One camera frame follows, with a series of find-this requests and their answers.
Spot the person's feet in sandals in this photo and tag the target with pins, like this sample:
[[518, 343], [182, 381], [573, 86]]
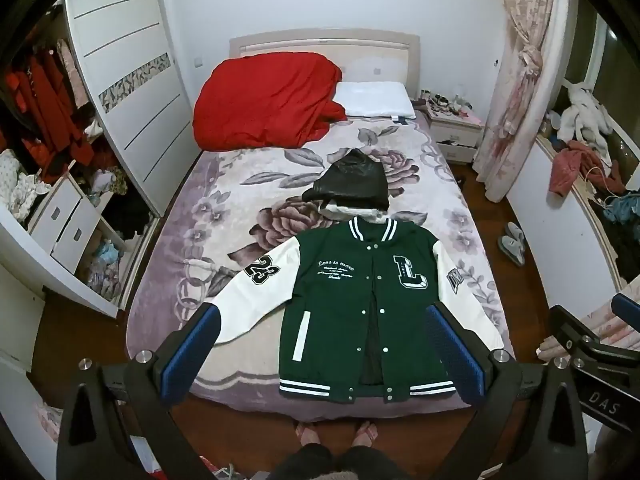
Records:
[[365, 432]]

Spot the white pillow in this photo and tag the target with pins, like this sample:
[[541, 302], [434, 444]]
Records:
[[372, 100]]

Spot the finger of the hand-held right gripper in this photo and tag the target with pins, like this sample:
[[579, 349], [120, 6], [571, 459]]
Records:
[[629, 307], [567, 327]]

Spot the pile of folded clothes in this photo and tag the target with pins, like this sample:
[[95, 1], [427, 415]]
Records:
[[105, 270]]

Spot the pink red garment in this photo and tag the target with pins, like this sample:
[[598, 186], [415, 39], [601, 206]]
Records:
[[567, 170]]

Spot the person's left leg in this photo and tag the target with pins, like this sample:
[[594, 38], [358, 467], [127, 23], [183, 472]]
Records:
[[300, 465]]

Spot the grey slipper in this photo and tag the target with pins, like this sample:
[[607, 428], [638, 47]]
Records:
[[515, 234], [511, 252]]

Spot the white bay window cabinet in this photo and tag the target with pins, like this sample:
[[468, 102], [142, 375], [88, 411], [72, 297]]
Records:
[[540, 210]]

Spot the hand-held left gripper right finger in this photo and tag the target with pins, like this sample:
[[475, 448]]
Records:
[[457, 355]]

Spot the white plush cloth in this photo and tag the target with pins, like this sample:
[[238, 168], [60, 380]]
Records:
[[585, 115]]

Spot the green varsity jacket white sleeves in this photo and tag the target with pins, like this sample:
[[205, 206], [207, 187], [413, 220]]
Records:
[[340, 310]]

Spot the purple floral blanket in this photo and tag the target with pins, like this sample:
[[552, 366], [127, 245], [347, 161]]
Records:
[[250, 195]]

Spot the white nightstand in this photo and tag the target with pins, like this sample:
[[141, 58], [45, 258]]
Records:
[[455, 132]]

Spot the red hanging clothes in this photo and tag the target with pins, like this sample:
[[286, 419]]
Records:
[[47, 105]]

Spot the person's leg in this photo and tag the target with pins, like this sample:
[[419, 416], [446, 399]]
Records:
[[300, 465], [380, 465]]

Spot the red quilt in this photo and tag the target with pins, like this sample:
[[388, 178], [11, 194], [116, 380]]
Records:
[[265, 100]]

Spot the black leather jacket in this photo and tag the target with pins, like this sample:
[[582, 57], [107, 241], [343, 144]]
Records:
[[352, 180]]

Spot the bed with beige headboard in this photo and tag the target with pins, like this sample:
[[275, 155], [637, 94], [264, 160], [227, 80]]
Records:
[[325, 42]]

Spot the white patterned cloth pile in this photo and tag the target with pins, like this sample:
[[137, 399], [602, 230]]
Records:
[[22, 185]]

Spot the pink floral curtain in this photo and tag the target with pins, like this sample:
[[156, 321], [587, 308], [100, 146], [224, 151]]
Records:
[[520, 85]]

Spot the teal cloth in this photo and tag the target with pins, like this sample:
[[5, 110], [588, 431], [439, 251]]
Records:
[[622, 210]]

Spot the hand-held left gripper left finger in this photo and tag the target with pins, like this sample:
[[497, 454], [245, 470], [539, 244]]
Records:
[[192, 355]]

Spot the small items on nightstand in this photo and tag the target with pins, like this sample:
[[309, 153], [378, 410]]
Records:
[[442, 102]]

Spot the white wardrobe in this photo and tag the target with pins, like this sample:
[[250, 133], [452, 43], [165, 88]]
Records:
[[125, 60]]

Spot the person's right leg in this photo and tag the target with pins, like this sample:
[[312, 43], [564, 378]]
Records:
[[380, 465]]

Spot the pink slipper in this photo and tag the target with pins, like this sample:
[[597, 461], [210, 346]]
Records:
[[306, 432]]

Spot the window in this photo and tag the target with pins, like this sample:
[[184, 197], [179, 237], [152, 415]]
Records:
[[610, 45]]

